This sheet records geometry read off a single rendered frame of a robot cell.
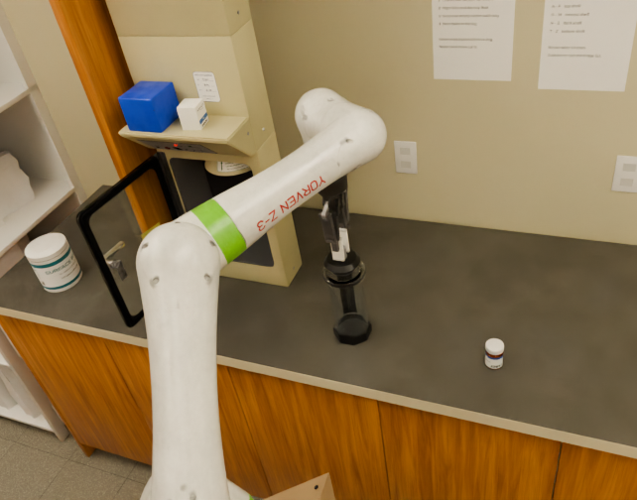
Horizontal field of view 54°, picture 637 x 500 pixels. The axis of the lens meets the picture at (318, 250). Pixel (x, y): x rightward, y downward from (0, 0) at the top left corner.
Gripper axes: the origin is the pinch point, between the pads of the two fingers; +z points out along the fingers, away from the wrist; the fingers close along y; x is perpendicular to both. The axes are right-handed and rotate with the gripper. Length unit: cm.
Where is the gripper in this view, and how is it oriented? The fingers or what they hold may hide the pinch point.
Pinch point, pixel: (339, 244)
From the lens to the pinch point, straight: 152.0
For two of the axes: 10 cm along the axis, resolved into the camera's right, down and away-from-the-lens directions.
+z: 1.3, 7.8, 6.2
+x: 9.2, 1.4, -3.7
